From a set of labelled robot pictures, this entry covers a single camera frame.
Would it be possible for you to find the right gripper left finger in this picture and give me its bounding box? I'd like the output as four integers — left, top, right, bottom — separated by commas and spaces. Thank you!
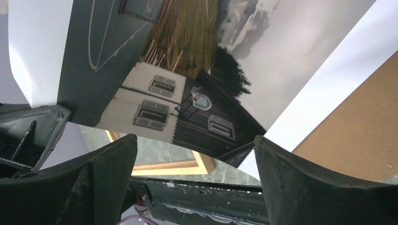
0, 134, 138, 225

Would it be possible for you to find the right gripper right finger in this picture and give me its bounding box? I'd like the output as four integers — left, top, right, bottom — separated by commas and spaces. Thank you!
254, 136, 398, 225

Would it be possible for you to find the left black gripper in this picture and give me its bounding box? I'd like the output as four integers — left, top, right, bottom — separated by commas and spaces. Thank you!
0, 104, 71, 178

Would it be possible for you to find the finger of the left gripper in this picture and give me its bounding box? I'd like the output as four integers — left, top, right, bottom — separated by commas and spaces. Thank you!
217, 142, 254, 168

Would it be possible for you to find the wooden picture frame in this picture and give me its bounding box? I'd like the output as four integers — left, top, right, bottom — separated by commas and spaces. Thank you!
106, 130, 216, 177

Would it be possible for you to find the brown backing board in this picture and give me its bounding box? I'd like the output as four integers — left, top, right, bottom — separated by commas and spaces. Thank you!
294, 54, 398, 181

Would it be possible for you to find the glossy photo board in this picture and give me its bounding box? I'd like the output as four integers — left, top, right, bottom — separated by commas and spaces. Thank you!
8, 0, 398, 181

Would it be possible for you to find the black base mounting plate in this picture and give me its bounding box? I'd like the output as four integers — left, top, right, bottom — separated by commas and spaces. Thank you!
122, 177, 270, 225

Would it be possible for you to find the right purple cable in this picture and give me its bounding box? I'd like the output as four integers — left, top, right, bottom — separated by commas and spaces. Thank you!
116, 215, 159, 225

